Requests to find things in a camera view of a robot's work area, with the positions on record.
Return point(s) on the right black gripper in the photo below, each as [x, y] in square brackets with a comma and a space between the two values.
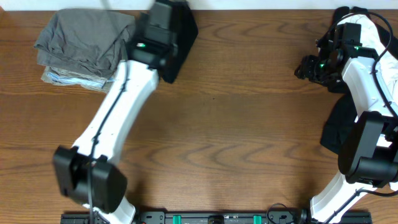
[305, 67]

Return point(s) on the black leggings with red waistband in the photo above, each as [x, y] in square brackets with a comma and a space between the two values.
[184, 30]

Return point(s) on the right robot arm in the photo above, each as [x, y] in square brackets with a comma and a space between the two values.
[367, 158]

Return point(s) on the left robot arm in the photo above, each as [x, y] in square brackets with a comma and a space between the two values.
[88, 171]

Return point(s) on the black and white shirt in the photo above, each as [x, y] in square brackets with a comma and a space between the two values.
[372, 36]

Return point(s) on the folded grey-brown trousers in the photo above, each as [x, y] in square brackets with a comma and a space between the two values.
[86, 41]

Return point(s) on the folded light blue garment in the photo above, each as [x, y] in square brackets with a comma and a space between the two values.
[74, 80]

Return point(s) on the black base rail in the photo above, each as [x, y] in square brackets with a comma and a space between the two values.
[275, 216]

